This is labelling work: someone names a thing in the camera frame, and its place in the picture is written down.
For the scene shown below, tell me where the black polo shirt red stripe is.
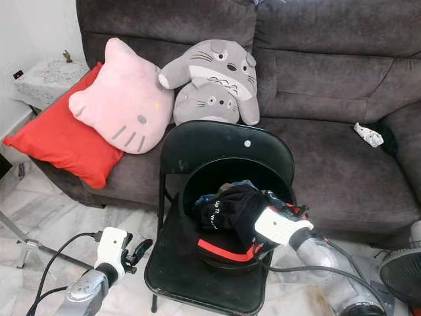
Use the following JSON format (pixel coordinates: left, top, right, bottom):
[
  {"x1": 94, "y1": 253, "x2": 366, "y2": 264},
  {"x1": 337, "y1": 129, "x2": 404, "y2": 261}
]
[{"x1": 191, "y1": 181, "x2": 303, "y2": 264}]

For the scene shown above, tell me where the black round laundry basket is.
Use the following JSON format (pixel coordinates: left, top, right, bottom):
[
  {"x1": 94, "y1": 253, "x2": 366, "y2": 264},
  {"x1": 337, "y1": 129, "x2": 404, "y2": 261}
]
[{"x1": 181, "y1": 157, "x2": 299, "y2": 271}]

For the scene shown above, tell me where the black folding chair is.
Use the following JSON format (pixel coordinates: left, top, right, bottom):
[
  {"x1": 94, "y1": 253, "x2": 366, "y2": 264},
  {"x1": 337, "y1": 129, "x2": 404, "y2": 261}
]
[{"x1": 145, "y1": 119, "x2": 297, "y2": 316}]

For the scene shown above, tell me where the small white toy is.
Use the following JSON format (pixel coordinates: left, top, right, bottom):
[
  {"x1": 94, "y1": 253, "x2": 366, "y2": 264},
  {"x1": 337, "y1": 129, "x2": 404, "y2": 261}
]
[{"x1": 353, "y1": 122, "x2": 385, "y2": 149}]

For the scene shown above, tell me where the silver metal clothes rack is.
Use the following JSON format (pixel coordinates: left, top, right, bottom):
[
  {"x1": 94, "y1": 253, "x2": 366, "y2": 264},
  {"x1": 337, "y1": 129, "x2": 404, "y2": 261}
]
[{"x1": 0, "y1": 211, "x2": 94, "y2": 271}]

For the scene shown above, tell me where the black floor fan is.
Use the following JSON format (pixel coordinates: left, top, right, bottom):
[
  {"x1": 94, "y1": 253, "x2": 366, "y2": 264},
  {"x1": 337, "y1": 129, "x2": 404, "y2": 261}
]
[{"x1": 379, "y1": 221, "x2": 421, "y2": 309}]

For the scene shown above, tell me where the dark grey fabric sofa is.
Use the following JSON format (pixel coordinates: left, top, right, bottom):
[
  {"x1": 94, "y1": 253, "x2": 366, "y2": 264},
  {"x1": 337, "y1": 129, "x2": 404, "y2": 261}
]
[{"x1": 33, "y1": 0, "x2": 421, "y2": 250}]

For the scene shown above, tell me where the red square pillow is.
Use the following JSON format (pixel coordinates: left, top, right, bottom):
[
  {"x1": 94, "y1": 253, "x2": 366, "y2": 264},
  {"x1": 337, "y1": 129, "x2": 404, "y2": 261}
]
[{"x1": 2, "y1": 61, "x2": 126, "y2": 190}]

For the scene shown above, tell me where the small grey Totoro plush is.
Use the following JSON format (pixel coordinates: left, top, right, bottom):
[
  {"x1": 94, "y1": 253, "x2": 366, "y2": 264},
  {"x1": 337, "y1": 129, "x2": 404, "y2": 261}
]
[{"x1": 173, "y1": 81, "x2": 241, "y2": 127}]

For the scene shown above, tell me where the pink cat face pillow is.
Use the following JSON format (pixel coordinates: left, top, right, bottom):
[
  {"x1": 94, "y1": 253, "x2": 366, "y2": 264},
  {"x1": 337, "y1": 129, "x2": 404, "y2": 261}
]
[{"x1": 68, "y1": 37, "x2": 175, "y2": 155}]

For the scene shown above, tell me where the large grey Totoro plush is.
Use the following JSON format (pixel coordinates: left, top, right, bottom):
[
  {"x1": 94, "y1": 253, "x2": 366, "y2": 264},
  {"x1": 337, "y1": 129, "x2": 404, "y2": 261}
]
[{"x1": 158, "y1": 39, "x2": 261, "y2": 127}]

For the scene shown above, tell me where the side table white lace cloth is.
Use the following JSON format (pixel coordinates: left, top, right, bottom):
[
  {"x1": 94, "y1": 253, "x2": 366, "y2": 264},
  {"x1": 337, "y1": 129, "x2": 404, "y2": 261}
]
[{"x1": 11, "y1": 56, "x2": 89, "y2": 111}]

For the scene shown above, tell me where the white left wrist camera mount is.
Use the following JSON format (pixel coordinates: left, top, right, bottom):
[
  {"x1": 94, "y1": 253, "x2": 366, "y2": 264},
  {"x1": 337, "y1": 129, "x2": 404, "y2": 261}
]
[{"x1": 97, "y1": 226, "x2": 130, "y2": 277}]

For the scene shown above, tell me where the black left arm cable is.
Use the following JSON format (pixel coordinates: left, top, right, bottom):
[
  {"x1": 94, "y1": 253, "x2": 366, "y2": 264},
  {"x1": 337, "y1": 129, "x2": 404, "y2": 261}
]
[{"x1": 26, "y1": 230, "x2": 104, "y2": 316}]

